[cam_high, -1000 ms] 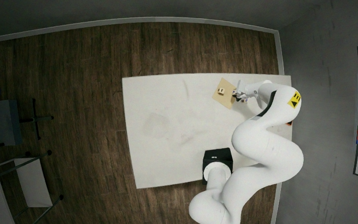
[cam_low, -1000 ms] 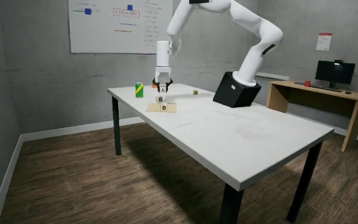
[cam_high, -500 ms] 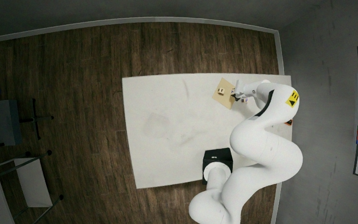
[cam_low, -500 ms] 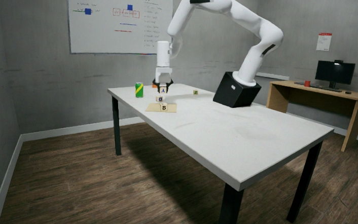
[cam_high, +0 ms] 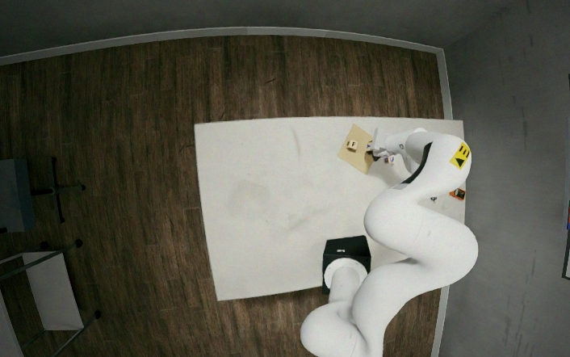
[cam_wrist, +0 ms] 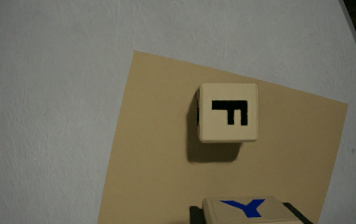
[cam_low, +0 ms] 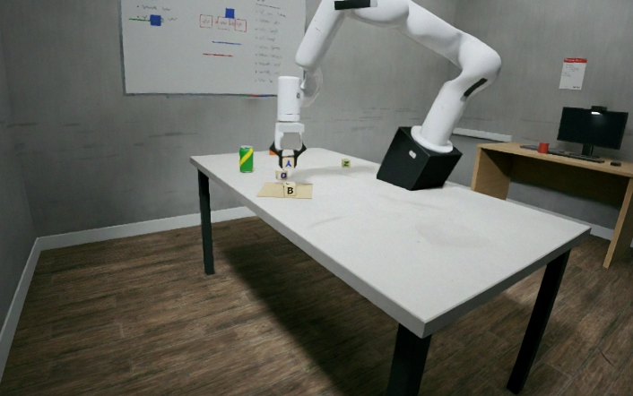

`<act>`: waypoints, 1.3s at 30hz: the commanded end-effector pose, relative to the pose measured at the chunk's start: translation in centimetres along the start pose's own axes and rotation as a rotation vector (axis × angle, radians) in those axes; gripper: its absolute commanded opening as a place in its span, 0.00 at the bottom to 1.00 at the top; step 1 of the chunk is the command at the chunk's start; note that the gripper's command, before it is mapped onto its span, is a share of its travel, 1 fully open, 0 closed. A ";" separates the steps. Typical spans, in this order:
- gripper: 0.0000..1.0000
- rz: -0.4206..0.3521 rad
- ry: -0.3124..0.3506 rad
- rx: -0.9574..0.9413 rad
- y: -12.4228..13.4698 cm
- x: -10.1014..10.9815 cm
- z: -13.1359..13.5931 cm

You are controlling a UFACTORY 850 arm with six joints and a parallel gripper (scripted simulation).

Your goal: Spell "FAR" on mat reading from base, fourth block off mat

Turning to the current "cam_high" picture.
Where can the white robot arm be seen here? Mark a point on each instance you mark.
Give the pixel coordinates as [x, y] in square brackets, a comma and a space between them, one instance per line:
[444, 249]

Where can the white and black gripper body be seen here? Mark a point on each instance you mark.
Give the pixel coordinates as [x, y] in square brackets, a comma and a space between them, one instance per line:
[383, 153]

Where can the tan square mat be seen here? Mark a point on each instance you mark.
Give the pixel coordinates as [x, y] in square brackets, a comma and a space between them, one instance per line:
[357, 158]

